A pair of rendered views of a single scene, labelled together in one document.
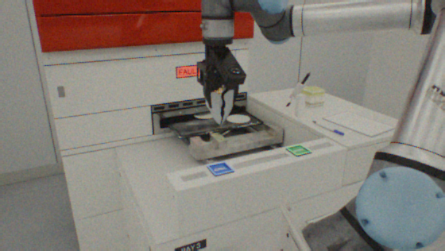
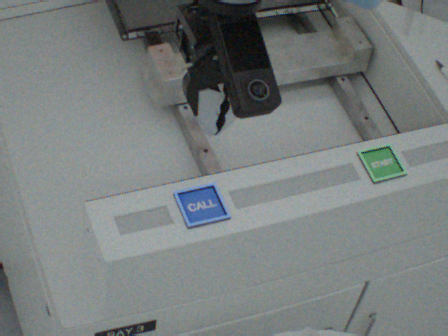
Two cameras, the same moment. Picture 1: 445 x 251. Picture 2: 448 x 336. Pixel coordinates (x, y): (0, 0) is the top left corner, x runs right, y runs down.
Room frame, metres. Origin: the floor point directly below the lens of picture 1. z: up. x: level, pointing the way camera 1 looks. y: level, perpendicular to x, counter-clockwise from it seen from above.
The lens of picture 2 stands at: (0.06, 0.02, 1.90)
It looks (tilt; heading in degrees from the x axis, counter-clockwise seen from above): 50 degrees down; 358
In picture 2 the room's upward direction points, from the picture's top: 10 degrees clockwise
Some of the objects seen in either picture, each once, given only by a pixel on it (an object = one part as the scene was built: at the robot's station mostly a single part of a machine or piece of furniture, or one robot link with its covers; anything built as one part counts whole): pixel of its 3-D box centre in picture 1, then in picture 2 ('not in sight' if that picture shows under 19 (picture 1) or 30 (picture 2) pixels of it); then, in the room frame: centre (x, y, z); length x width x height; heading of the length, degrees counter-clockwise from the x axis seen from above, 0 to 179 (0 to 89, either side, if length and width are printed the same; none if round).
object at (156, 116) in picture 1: (202, 116); not in sight; (1.39, 0.08, 0.89); 0.44 x 0.02 x 0.10; 116
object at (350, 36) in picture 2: (273, 129); (351, 38); (1.24, -0.21, 0.89); 0.08 x 0.03 x 0.03; 26
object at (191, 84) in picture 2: (212, 90); (204, 82); (0.79, 0.02, 1.19); 0.05 x 0.02 x 0.09; 116
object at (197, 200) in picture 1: (261, 181); (290, 217); (0.86, -0.12, 0.89); 0.55 x 0.09 x 0.14; 116
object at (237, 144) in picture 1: (237, 144); (258, 64); (1.17, -0.06, 0.87); 0.36 x 0.08 x 0.03; 116
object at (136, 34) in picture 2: (223, 129); (231, 18); (1.24, -0.01, 0.90); 0.38 x 0.01 x 0.01; 116
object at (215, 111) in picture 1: (211, 105); (199, 97); (0.81, 0.02, 1.14); 0.06 x 0.03 x 0.09; 26
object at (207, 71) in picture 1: (216, 63); (222, 23); (0.82, 0.01, 1.25); 0.09 x 0.08 x 0.12; 26
